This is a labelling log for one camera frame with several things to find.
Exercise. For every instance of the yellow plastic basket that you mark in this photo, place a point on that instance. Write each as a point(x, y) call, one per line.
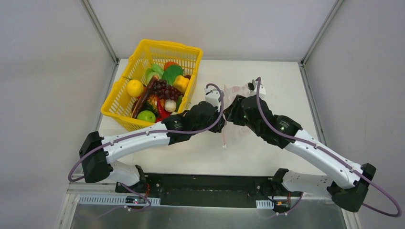
point(118, 103)

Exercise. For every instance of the yellow bell pepper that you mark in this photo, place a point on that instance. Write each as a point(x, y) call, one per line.
point(181, 83)

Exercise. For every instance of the clear zip top bag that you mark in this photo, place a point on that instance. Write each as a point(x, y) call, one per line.
point(231, 133)

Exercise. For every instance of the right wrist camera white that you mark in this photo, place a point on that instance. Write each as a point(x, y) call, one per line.
point(256, 88)

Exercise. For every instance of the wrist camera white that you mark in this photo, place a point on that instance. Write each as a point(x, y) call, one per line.
point(214, 97)
point(256, 88)

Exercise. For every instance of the brown orange sweet potato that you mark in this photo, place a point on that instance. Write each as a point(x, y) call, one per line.
point(142, 98)

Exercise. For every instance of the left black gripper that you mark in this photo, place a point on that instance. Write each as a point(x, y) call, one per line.
point(218, 123)

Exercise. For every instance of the green apple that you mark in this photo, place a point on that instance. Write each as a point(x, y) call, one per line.
point(147, 116)

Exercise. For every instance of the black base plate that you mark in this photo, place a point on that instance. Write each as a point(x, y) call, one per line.
point(210, 190)

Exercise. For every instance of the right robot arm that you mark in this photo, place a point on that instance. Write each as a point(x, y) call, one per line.
point(343, 180)

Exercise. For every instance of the yellow lemon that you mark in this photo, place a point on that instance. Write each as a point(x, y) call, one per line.
point(135, 88)

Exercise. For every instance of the red tomato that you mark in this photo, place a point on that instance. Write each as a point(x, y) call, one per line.
point(168, 64)

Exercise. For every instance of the pineapple with green crown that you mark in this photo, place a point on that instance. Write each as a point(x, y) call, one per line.
point(151, 105)

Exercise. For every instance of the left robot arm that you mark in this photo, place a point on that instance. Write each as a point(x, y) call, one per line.
point(99, 156)

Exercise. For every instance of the dark purple grape bunch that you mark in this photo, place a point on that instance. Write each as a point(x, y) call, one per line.
point(165, 91)

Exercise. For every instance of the white mushroom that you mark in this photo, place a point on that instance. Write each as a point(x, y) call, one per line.
point(170, 106)

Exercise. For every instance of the green leafy bok choy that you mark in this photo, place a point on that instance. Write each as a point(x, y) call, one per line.
point(171, 73)

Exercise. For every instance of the green cucumber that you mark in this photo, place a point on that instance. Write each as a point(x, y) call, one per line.
point(156, 68)

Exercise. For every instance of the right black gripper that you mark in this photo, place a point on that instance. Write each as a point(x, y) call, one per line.
point(232, 111)

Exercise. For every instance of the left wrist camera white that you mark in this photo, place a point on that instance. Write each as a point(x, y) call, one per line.
point(214, 97)

